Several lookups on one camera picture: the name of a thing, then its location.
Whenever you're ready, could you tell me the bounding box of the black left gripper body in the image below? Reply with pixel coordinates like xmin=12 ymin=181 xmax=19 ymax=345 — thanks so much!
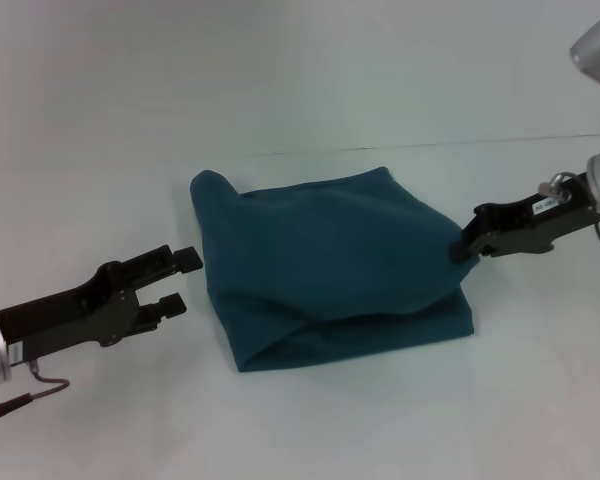
xmin=0 ymin=259 xmax=149 ymax=362

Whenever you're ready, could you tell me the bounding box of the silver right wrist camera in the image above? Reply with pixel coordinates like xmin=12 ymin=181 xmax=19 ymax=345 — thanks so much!
xmin=568 ymin=0 xmax=600 ymax=95

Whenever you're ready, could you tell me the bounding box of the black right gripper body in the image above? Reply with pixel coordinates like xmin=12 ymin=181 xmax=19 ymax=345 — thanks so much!
xmin=472 ymin=173 xmax=600 ymax=260

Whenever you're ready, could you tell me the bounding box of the teal blue t-shirt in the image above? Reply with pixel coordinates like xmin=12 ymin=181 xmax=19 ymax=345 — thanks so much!
xmin=188 ymin=165 xmax=476 ymax=375

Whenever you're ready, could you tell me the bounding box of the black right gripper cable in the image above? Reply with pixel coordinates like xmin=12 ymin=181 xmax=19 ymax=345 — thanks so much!
xmin=537 ymin=171 xmax=600 ymax=257

